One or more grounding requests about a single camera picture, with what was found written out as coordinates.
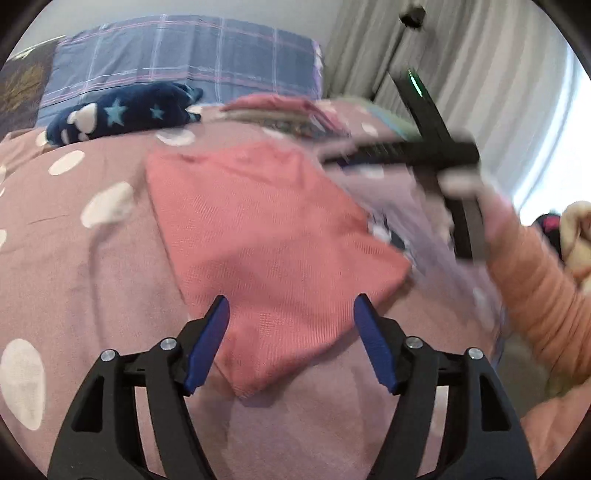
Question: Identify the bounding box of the white gloved right hand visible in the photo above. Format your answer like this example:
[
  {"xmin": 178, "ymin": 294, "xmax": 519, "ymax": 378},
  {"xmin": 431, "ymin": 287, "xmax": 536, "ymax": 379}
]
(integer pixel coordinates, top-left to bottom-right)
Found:
[{"xmin": 438, "ymin": 169, "xmax": 513, "ymax": 218}]

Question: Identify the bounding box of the black floor lamp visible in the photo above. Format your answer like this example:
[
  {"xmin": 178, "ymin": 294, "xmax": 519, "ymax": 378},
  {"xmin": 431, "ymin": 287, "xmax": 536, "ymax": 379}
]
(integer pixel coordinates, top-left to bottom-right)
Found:
[{"xmin": 399, "ymin": 5, "xmax": 426, "ymax": 30}]

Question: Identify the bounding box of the mauve polka dot bedsheet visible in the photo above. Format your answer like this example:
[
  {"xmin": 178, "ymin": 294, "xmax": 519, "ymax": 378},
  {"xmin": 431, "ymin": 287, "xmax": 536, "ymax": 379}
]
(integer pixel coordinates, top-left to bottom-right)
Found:
[{"xmin": 1, "ymin": 122, "xmax": 503, "ymax": 479}]

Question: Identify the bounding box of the blue plaid pillow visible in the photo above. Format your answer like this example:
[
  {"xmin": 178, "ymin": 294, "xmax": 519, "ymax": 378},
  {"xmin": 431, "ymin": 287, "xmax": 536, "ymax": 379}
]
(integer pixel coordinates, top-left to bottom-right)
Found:
[{"xmin": 36, "ymin": 14, "xmax": 322, "ymax": 126}]

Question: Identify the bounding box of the orange right sleeve forearm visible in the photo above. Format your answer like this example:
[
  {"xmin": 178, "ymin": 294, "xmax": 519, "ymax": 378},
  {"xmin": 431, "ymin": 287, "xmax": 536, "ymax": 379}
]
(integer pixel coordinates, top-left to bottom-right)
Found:
[{"xmin": 479, "ymin": 191, "xmax": 590, "ymax": 475}]

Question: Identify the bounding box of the stack of folded clothes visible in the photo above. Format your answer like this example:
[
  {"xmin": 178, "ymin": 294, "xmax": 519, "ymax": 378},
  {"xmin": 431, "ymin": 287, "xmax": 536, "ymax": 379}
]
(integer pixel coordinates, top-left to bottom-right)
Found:
[{"xmin": 218, "ymin": 93, "xmax": 351, "ymax": 140}]

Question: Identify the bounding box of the red mesh polo shirt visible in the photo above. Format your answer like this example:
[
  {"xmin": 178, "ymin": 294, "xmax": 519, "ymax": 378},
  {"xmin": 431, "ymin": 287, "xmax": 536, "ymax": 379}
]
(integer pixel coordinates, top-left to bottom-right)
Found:
[{"xmin": 145, "ymin": 141, "xmax": 411, "ymax": 397}]

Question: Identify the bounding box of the dark patterned pillow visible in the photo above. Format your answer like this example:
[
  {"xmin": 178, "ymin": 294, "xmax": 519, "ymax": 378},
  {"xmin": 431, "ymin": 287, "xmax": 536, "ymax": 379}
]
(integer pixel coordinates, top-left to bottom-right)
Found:
[{"xmin": 0, "ymin": 39, "xmax": 60, "ymax": 139}]

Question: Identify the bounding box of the grey curtain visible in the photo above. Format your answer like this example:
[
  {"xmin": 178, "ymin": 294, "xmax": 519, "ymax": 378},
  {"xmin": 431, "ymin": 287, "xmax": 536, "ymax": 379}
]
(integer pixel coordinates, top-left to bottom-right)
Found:
[{"xmin": 324, "ymin": 1, "xmax": 590, "ymax": 220}]

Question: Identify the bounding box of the navy star fleece garment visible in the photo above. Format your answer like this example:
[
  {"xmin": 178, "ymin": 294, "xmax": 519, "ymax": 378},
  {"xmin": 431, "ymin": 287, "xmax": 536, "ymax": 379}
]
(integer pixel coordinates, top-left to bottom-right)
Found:
[{"xmin": 45, "ymin": 82, "xmax": 204, "ymax": 147}]

